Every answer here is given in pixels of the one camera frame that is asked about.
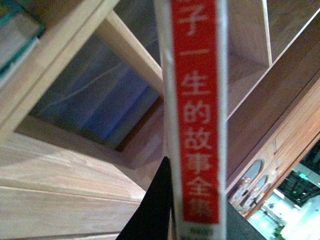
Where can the right wooden shelf cabinet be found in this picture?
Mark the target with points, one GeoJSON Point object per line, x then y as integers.
{"type": "Point", "coordinates": [275, 53]}

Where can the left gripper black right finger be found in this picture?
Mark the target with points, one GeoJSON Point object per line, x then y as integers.
{"type": "Point", "coordinates": [238, 228]}

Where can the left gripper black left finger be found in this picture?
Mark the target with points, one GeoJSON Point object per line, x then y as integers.
{"type": "Point", "coordinates": [151, 219]}

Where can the dark grey curtain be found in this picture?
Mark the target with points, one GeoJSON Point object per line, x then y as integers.
{"type": "Point", "coordinates": [97, 96]}

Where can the white red spine book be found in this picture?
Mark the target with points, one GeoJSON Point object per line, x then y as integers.
{"type": "Point", "coordinates": [193, 43]}

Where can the wooden shelf cabinet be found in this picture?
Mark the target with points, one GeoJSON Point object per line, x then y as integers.
{"type": "Point", "coordinates": [54, 183]}
{"type": "Point", "coordinates": [275, 53]}

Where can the left wooden shelf cabinet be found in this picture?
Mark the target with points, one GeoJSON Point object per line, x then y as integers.
{"type": "Point", "coordinates": [54, 183]}

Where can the brown arched door cabinet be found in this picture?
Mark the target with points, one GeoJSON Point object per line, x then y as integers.
{"type": "Point", "coordinates": [282, 151]}

